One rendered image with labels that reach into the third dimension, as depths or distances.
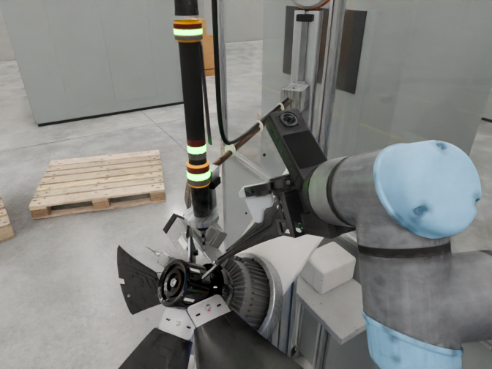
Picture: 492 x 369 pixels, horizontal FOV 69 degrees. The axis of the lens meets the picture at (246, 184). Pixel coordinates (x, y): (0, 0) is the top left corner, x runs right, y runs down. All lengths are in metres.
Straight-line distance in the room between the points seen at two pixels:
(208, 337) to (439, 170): 0.67
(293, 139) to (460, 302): 0.25
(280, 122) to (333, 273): 0.97
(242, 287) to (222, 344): 0.18
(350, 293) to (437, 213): 1.17
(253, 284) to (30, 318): 2.02
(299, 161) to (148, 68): 5.97
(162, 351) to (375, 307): 0.74
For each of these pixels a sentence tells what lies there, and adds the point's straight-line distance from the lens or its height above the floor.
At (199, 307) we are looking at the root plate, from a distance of 0.91.
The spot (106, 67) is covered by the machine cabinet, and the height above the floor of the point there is 0.76.
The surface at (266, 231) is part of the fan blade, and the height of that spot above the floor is 1.41.
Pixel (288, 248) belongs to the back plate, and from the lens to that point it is 1.06.
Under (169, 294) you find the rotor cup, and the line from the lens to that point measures 0.93.
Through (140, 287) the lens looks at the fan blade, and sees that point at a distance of 1.16.
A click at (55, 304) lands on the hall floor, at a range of 2.83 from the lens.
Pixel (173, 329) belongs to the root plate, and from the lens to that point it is 0.99.
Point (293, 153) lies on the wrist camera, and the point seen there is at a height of 1.69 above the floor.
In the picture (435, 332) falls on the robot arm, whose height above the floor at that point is 1.63.
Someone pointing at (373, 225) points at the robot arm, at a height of 1.69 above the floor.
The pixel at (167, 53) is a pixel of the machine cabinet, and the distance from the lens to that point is 6.43.
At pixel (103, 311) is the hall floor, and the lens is 2.65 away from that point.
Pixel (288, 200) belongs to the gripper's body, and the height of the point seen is 1.63.
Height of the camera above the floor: 1.87
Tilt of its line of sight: 29 degrees down
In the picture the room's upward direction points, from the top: straight up
